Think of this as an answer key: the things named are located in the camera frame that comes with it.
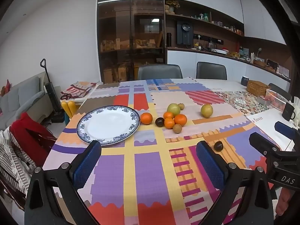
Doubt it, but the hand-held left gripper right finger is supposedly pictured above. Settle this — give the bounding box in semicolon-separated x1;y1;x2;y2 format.
196;141;275;225

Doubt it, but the floral patterned tablecloth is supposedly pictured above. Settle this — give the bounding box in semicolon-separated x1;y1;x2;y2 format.
214;90;279;115

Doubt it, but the black braided cable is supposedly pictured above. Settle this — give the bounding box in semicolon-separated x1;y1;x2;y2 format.
242;0;300;80

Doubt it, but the white printed table mat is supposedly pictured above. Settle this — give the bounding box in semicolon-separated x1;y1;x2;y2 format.
246;108;298;152

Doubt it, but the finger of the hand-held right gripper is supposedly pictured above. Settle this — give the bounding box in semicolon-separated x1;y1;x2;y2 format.
274;121;300;141
249;132;280;156

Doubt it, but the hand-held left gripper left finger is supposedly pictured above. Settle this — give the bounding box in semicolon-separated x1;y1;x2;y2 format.
25;140;102;225

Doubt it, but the folded red patterned cloth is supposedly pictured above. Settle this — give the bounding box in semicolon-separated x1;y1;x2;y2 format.
60;82;104;102

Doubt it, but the grey chair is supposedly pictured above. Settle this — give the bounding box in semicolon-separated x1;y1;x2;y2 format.
268;83;292;102
137;64;183;80
196;61;227;80

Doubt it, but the pink plastic basket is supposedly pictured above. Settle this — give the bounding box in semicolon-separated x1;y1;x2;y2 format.
265;89;291;111

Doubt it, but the wicker basket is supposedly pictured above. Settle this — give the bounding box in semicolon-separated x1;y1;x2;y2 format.
246;80;271;97

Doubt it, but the large orange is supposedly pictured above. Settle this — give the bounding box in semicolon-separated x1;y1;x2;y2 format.
140;112;153;125
174;114;188;126

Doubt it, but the small grey box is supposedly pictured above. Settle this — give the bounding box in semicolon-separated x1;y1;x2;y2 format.
256;96;272;107

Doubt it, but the yellow-green pear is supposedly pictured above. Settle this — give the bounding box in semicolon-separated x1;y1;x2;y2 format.
167;103;181;116
200;104;214;118

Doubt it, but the colourful patchwork tablecloth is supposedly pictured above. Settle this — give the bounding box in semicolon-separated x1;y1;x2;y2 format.
42;76;277;225

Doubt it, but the grey sofa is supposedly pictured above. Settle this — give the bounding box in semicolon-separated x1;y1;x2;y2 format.
0;74;58;132

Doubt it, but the black water dispenser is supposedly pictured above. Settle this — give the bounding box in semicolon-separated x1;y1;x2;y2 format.
177;20;194;45

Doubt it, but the blue patterned white plate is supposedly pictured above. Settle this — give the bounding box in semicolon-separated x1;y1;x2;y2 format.
76;105;140;145

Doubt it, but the yellow plastic stool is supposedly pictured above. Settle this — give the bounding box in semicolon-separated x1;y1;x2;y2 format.
60;100;81;119

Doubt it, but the striped cloth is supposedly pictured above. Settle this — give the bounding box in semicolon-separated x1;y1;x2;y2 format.
0;125;37;210

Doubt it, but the black upright vacuum cleaner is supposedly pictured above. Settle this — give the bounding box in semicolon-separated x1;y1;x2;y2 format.
40;58;65;123

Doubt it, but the black mug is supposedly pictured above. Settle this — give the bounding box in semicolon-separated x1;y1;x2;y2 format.
282;103;296;122

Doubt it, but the dark glass cabinet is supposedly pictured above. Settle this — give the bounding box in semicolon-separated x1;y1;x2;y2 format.
97;0;167;84

